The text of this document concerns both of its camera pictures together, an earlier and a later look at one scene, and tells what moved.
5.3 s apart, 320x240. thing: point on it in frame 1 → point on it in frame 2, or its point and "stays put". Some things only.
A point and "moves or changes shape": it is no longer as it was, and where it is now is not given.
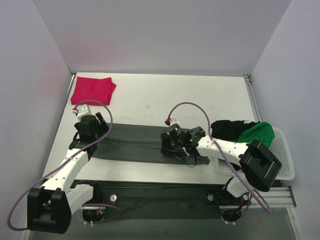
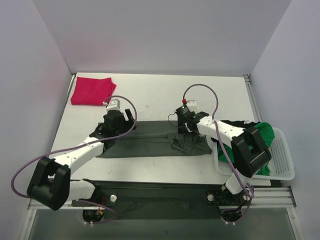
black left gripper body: [97, 125] → [124, 120]
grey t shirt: [139, 143] moves or changes shape
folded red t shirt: [87, 88] stays put
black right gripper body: [166, 144] → [182, 124]
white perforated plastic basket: [279, 150] stays put
